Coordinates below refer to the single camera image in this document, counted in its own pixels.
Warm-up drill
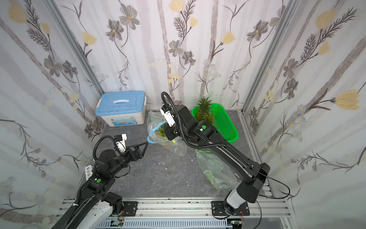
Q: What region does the zip-top bag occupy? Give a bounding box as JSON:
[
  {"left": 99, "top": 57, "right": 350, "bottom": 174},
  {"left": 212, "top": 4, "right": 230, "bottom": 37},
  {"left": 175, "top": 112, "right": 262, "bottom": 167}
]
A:
[
  {"left": 147, "top": 111, "right": 164, "bottom": 128},
  {"left": 195, "top": 149, "right": 240, "bottom": 191},
  {"left": 147, "top": 121, "right": 187, "bottom": 156}
]

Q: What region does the pineapple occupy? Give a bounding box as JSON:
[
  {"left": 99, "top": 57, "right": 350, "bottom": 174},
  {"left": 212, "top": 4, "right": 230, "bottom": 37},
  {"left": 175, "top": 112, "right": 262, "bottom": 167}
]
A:
[
  {"left": 155, "top": 123, "right": 167, "bottom": 138},
  {"left": 204, "top": 112, "right": 215, "bottom": 125},
  {"left": 196, "top": 97, "right": 212, "bottom": 122}
]

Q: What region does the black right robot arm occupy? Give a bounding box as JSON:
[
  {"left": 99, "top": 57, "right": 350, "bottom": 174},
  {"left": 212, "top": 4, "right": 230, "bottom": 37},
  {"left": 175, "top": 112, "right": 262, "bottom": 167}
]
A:
[{"left": 161, "top": 92, "right": 270, "bottom": 215}]

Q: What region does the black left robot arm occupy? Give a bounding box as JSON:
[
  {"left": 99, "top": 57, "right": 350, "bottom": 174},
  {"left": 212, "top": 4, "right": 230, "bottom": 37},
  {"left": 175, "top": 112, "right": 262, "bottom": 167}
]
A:
[{"left": 53, "top": 135, "right": 149, "bottom": 229}]

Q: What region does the blue lid storage box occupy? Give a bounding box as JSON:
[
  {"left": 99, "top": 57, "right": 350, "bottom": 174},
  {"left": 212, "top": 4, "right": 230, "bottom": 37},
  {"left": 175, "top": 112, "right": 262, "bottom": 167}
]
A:
[{"left": 95, "top": 91, "right": 147, "bottom": 127}]

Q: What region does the white power strip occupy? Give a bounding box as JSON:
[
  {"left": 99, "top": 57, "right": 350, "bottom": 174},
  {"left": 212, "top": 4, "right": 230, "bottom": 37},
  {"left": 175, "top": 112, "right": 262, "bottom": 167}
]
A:
[{"left": 84, "top": 165, "right": 93, "bottom": 181}]

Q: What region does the green plastic perforated basket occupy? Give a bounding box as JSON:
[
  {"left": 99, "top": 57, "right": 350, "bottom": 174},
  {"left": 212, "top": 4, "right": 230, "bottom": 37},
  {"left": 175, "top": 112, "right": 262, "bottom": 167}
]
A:
[{"left": 210, "top": 104, "right": 239, "bottom": 143}]

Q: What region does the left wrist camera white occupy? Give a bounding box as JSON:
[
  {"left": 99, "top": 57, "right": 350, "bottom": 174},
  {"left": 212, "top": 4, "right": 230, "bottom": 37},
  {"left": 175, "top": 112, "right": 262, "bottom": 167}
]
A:
[{"left": 114, "top": 134, "right": 127, "bottom": 153}]

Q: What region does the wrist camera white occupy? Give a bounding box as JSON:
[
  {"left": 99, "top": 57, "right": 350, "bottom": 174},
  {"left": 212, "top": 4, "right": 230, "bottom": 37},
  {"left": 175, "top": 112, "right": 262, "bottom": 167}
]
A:
[
  {"left": 160, "top": 106, "right": 175, "bottom": 127},
  {"left": 114, "top": 134, "right": 127, "bottom": 153}
]

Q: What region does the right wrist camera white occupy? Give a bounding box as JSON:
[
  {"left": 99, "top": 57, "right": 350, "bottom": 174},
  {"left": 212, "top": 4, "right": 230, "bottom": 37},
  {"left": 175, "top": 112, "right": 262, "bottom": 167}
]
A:
[{"left": 160, "top": 106, "right": 175, "bottom": 127}]

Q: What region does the white perforated cable duct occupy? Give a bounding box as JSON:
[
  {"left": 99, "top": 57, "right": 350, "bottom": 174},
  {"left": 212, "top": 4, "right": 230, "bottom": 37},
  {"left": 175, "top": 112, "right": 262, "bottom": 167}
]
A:
[{"left": 96, "top": 219, "right": 233, "bottom": 229}]

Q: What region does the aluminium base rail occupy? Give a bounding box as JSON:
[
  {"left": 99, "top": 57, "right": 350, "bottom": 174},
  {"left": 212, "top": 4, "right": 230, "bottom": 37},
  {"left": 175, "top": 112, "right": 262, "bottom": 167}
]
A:
[{"left": 123, "top": 197, "right": 291, "bottom": 219}]

